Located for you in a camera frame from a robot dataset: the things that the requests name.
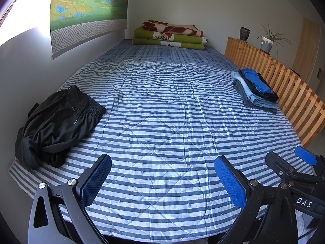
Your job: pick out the potted plant in white pot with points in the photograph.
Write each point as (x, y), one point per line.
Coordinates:
(266, 43)

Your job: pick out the dark ceramic vase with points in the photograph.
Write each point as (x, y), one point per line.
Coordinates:
(245, 34)

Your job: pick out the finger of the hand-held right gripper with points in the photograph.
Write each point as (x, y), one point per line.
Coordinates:
(278, 164)
(306, 155)

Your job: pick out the wooden slatted rail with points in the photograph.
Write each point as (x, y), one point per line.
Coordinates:
(292, 86)

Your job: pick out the blue white striped quilt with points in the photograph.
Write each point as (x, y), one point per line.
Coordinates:
(165, 122)

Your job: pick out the landscape wall poster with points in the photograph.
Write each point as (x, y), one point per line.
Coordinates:
(83, 5)

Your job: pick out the blue checked bed sheet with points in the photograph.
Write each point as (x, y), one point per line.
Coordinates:
(165, 53)

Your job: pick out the folded light blue jeans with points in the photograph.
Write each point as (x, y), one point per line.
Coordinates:
(250, 94)

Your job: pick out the folded black garment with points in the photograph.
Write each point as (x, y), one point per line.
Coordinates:
(268, 96)

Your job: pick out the wooden door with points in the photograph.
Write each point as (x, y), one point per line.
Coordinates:
(307, 50)

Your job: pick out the folded grey garment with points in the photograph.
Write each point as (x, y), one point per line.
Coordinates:
(239, 88)

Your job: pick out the crumpled black garment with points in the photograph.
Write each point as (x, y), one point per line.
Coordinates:
(58, 122)

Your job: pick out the folded blue textured garment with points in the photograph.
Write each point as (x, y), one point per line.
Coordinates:
(255, 78)

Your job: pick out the folded red cream blanket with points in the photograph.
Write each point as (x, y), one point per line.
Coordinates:
(172, 28)

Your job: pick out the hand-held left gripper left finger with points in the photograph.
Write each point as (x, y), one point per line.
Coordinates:
(96, 180)

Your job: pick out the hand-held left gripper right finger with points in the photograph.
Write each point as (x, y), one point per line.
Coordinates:
(231, 183)

